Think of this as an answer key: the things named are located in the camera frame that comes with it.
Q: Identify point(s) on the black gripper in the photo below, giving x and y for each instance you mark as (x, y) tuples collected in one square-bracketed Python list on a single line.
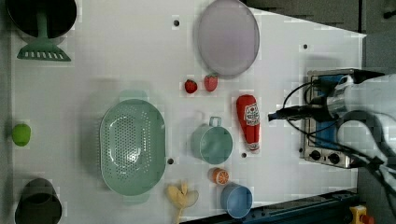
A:
[(315, 109)]

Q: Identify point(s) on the red ketchup bottle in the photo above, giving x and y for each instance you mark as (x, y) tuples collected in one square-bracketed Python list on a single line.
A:
[(249, 118)]

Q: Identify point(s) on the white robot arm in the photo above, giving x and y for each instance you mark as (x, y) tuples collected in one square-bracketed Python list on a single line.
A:
[(368, 100)]

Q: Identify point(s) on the green perforated strainer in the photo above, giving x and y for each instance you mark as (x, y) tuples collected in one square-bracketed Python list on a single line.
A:
[(132, 146)]

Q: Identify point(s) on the silver toaster oven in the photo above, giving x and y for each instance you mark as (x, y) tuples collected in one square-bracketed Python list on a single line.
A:
[(320, 142)]

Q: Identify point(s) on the teal mug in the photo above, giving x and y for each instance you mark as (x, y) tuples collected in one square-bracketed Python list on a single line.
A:
[(211, 142)]

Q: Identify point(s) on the light red strawberry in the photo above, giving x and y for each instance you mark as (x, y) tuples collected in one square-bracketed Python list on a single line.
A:
[(211, 82)]

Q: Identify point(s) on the orange slice toy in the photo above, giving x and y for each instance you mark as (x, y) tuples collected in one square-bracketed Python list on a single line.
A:
[(219, 176)]

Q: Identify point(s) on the lilac round plate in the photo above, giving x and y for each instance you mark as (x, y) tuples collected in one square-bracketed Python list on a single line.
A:
[(228, 37)]

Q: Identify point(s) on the dark red strawberry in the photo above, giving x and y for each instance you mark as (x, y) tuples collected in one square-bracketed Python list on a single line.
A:
[(190, 86)]

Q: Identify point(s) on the blue cup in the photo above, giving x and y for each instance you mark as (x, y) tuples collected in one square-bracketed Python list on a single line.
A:
[(236, 200)]

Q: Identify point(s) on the peeled banana toy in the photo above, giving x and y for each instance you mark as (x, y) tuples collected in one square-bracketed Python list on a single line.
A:
[(181, 198)]

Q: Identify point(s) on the black pot upper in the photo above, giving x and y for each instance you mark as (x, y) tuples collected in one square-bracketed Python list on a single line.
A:
[(61, 15)]

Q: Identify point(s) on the black pot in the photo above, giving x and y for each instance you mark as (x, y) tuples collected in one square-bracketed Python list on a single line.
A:
[(38, 204), (61, 15)]

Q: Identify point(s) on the green spatula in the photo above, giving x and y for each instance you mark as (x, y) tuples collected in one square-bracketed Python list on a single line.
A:
[(42, 48)]

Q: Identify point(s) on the black pot lower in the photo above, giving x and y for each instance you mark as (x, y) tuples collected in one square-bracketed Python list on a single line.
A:
[(38, 204)]

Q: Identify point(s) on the green apple toy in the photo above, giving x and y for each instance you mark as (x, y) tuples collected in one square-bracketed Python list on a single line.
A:
[(21, 135)]

